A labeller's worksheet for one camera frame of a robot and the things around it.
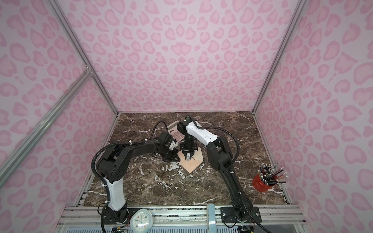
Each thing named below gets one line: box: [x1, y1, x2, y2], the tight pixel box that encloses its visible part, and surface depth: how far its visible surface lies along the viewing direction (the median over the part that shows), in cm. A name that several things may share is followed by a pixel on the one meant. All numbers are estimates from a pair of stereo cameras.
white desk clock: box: [129, 208, 154, 233], surface depth 71 cm
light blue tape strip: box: [208, 203, 217, 233], surface depth 70 cm
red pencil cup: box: [252, 162, 289, 193], surface depth 73 cm
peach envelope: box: [177, 147, 204, 174], surface depth 93 cm
